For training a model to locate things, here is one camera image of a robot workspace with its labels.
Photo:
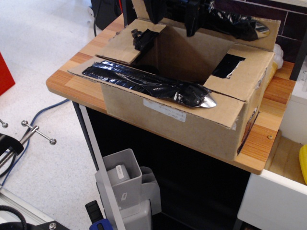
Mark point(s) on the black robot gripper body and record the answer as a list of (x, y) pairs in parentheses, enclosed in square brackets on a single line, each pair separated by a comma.
[(182, 5)]

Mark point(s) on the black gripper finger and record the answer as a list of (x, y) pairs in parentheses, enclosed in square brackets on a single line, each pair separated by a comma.
[(195, 16), (156, 9)]

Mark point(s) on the taped brown cardboard box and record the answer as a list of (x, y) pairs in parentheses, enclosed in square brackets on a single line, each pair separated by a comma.
[(203, 92)]

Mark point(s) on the white plastic bag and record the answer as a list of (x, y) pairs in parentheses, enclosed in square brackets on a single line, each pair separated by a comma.
[(278, 58)]

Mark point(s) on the red box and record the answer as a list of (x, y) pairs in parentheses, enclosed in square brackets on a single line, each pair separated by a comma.
[(6, 79)]

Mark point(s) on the grey square bin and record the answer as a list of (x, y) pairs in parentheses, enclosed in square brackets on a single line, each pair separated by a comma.
[(125, 179)]

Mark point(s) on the yellow object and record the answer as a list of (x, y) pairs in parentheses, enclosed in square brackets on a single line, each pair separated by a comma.
[(303, 161)]

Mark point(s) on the grey plastic container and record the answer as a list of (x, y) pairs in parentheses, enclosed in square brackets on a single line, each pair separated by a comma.
[(140, 215)]

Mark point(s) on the metal bar clamp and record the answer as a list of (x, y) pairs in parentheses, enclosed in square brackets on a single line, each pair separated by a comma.
[(14, 149)]

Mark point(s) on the white drawer unit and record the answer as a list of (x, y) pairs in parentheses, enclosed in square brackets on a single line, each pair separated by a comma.
[(277, 199)]

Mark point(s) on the black device with cables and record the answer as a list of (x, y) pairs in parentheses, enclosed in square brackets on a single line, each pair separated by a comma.
[(105, 12)]

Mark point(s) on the blue handled tool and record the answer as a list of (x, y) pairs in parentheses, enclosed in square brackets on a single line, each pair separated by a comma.
[(96, 217)]

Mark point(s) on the aluminium frame rail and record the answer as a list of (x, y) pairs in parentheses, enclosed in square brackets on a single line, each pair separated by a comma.
[(34, 218)]

